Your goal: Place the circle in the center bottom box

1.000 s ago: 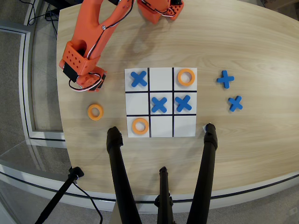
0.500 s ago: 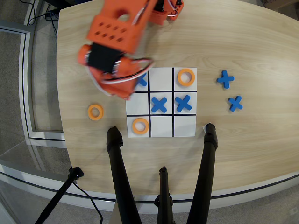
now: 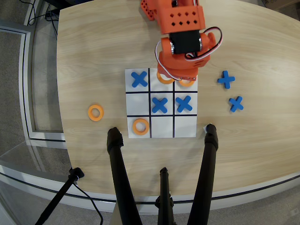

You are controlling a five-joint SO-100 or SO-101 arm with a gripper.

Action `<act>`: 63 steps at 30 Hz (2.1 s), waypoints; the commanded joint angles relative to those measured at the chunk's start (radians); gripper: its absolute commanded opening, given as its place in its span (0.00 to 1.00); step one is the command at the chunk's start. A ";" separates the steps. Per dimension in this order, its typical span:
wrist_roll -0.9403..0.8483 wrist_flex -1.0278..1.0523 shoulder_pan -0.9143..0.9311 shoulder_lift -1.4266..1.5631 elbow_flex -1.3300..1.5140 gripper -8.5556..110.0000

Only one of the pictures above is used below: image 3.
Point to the white framed glass panel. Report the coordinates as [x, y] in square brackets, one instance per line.
[25, 93]

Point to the white tic-tac-toe board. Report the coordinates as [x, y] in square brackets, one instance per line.
[161, 127]

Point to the thin black stand pole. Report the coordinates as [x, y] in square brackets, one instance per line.
[58, 195]

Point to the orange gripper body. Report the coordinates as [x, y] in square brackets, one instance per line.
[182, 75]

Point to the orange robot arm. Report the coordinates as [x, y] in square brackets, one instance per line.
[180, 18]

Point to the short black tripod leg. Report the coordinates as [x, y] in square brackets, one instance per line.
[165, 194]

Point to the blue foam cross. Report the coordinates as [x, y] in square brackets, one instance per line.
[236, 103]
[139, 79]
[226, 79]
[184, 103]
[159, 105]

